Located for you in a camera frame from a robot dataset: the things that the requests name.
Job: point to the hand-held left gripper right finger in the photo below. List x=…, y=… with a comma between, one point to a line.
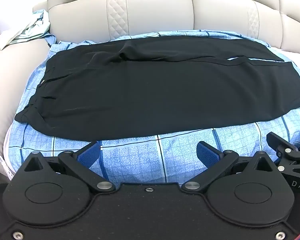
x=208, y=155

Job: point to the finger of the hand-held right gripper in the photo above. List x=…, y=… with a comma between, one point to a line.
x=281, y=141

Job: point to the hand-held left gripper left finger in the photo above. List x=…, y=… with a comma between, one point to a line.
x=89, y=153

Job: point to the black pants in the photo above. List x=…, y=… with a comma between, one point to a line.
x=165, y=90

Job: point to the blue checked bed sheet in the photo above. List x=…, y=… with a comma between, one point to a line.
x=135, y=160

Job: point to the white mattress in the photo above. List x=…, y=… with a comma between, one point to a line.
x=298, y=60

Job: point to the white cloth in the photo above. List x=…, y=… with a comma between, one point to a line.
x=5, y=41

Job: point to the beige padded headboard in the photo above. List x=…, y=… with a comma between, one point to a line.
x=165, y=7

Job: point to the beige padded bed frame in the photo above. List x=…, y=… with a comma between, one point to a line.
x=12, y=80

